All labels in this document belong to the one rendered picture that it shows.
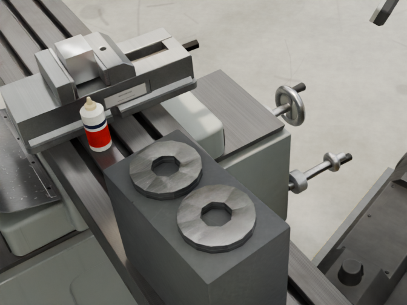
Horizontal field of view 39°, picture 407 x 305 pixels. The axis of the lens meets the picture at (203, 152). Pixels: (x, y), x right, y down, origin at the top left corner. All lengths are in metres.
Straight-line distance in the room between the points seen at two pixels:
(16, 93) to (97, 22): 2.10
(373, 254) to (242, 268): 0.66
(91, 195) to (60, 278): 0.33
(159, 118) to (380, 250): 0.54
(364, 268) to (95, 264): 0.56
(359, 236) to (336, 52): 1.63
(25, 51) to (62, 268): 0.48
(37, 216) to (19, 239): 0.06
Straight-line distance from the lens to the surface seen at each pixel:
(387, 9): 0.36
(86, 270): 1.28
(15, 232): 1.13
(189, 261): 0.63
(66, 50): 1.06
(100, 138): 1.02
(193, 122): 1.23
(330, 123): 2.42
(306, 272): 0.85
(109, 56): 1.07
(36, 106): 1.07
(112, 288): 1.38
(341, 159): 1.59
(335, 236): 1.53
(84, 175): 1.01
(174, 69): 1.11
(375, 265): 1.23
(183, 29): 3.01
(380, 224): 1.33
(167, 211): 0.68
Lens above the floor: 1.61
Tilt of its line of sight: 44 degrees down
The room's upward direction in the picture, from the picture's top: 6 degrees counter-clockwise
